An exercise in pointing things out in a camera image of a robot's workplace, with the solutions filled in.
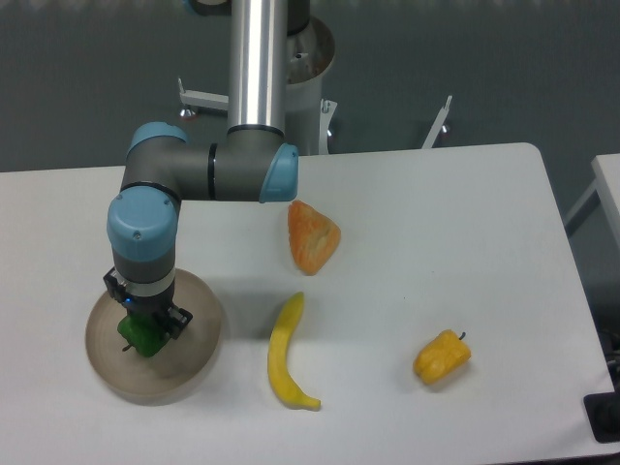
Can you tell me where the orange bell pepper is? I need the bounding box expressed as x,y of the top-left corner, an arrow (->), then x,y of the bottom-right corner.
288,201 -> 341,275

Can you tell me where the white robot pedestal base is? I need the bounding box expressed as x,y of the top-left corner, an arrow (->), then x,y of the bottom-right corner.
174,14 -> 453,164

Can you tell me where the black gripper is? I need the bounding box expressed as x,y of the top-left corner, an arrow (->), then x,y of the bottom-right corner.
103,267 -> 193,340

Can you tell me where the green bell pepper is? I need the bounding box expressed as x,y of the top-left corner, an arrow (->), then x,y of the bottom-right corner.
117,315 -> 170,357

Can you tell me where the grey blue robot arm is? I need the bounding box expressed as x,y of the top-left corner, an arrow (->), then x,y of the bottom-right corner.
104,1 -> 310,343

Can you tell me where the yellow bell pepper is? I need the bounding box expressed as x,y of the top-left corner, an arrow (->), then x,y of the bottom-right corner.
413,329 -> 472,386

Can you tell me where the yellow banana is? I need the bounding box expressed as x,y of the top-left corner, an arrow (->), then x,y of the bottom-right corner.
267,292 -> 322,412

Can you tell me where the black device at edge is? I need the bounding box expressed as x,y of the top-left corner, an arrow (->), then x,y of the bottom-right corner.
583,391 -> 619,444

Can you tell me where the white side table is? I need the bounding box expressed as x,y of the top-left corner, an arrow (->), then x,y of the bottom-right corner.
563,153 -> 620,244

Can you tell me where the beige round plate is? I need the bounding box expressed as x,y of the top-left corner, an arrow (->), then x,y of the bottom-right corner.
85,269 -> 223,405

